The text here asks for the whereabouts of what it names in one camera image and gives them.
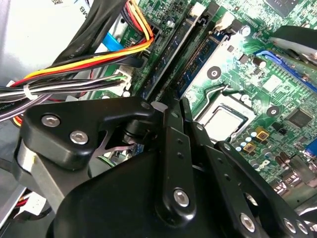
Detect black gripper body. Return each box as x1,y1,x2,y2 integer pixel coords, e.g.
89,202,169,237
46,150,240,238

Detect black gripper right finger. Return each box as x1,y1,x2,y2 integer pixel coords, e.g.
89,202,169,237
180,98,310,238

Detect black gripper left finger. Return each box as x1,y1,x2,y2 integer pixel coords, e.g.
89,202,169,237
13,96,198,226

